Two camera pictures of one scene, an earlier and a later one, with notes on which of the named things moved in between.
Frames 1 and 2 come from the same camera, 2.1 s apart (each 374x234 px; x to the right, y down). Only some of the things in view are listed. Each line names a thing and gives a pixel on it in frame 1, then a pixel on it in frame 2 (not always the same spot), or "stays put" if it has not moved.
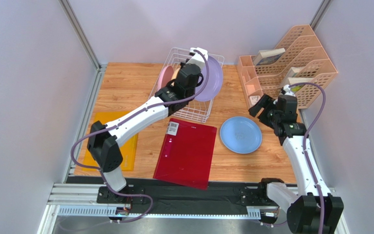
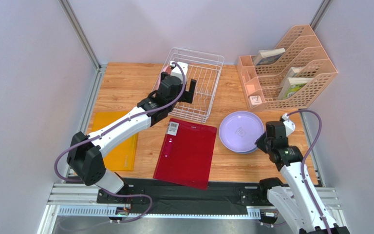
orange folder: x=128 y=148 stays put
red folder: x=187 y=154 stays put
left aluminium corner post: x=100 y=68 stays put
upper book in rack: x=267 y=57 stays put
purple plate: x=215 y=82 → x=239 y=130
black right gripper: x=264 y=105 → x=264 y=142
